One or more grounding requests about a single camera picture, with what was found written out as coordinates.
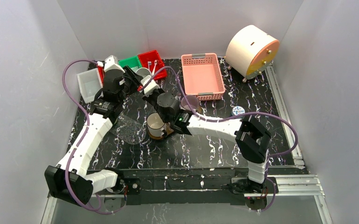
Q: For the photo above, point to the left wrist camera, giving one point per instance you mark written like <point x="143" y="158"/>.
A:
<point x="110" y="63"/>

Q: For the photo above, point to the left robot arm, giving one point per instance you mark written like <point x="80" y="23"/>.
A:
<point x="68" y="180"/>

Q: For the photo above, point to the white plastic bin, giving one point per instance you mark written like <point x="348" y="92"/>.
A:
<point x="89" y="84"/>

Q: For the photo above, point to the white cylindrical appliance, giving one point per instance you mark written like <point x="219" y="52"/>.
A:
<point x="250" y="51"/>

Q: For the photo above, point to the white toothbrush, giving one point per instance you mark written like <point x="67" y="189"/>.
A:
<point x="155" y="65"/>
<point x="149" y="65"/>

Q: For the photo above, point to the grey mug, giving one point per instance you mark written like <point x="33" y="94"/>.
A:
<point x="143" y="72"/>

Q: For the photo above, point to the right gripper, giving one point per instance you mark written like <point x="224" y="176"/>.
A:
<point x="150" y="96"/>

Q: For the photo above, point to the white ribbed mug black rim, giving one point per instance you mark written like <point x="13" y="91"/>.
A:
<point x="154" y="120"/>

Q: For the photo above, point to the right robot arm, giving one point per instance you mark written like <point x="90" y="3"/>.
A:
<point x="251" y="137"/>

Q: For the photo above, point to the purple mug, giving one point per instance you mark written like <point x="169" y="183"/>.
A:
<point x="189" y="102"/>

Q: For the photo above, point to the brown oval wooden tray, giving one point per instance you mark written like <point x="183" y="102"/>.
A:
<point x="160" y="133"/>

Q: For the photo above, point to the green plastic bin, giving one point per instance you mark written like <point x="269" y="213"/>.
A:
<point x="133" y="62"/>

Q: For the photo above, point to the right red plastic bin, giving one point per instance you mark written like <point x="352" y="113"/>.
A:
<point x="151" y="60"/>

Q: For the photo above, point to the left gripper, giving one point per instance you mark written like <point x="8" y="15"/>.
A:
<point x="130" y="78"/>

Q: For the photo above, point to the pink perforated basket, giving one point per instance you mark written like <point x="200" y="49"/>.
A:
<point x="202" y="76"/>

